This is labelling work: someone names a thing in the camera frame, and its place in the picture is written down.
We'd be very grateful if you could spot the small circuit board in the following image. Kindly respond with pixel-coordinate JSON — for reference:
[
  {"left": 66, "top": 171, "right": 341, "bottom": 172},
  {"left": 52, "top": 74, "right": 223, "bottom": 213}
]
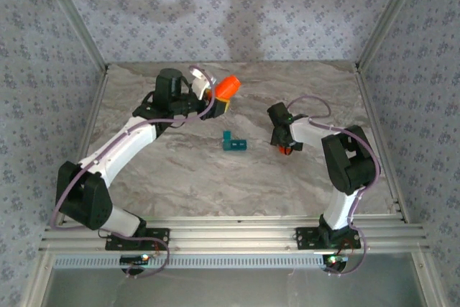
[
  {"left": 322, "top": 254, "right": 349, "bottom": 265},
  {"left": 119, "top": 254, "right": 150, "bottom": 265}
]

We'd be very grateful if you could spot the grey metal panel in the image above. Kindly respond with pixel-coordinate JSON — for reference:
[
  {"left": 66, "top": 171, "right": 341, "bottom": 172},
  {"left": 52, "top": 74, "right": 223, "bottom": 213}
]
[{"left": 42, "top": 267, "right": 428, "bottom": 307}]

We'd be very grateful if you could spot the grey slotted cable duct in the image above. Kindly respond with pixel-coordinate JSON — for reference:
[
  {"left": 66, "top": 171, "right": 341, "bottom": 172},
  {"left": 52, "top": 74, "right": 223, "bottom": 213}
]
[{"left": 52, "top": 253, "right": 326, "bottom": 270}]

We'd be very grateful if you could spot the aluminium side rail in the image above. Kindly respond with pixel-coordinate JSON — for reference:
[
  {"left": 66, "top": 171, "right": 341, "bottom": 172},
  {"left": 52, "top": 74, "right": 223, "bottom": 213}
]
[
  {"left": 55, "top": 68, "right": 110, "bottom": 225},
  {"left": 354, "top": 64, "right": 411, "bottom": 224}
]

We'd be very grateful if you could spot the orange pill bottle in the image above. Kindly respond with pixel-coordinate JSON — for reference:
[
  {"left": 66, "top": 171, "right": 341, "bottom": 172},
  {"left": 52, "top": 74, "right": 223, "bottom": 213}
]
[{"left": 214, "top": 74, "right": 242, "bottom": 101}]

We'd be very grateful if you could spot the teal L-shaped block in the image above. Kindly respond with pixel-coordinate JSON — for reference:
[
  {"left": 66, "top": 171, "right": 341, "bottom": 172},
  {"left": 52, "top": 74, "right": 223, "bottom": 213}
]
[{"left": 221, "top": 129, "right": 249, "bottom": 152}]

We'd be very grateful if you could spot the aluminium corner post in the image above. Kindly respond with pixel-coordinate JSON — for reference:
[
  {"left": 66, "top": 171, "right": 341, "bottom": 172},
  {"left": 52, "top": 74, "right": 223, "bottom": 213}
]
[
  {"left": 355, "top": 0, "right": 431, "bottom": 73},
  {"left": 34, "top": 0, "right": 110, "bottom": 73}
]

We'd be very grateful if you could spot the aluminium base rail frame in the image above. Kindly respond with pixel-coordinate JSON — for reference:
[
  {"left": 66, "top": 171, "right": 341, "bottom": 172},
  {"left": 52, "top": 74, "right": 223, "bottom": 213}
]
[{"left": 38, "top": 215, "right": 431, "bottom": 255}]

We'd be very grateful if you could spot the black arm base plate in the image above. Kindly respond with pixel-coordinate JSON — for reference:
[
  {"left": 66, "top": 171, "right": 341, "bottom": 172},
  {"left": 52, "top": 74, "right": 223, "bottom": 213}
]
[
  {"left": 295, "top": 226, "right": 362, "bottom": 250},
  {"left": 104, "top": 226, "right": 171, "bottom": 252}
]

